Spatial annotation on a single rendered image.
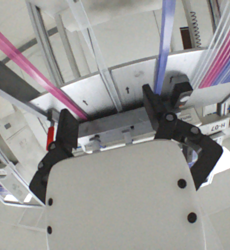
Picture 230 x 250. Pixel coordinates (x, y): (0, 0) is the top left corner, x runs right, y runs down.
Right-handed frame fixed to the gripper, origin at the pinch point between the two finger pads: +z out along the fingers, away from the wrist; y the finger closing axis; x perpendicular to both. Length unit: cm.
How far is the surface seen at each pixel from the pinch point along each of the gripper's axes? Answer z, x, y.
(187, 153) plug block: -3.0, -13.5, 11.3
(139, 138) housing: 11.8, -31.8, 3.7
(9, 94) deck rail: 9.5, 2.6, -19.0
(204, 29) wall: 178, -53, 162
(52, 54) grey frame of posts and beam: 41.2, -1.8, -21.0
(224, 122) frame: 13, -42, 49
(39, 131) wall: 129, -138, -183
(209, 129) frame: 12, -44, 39
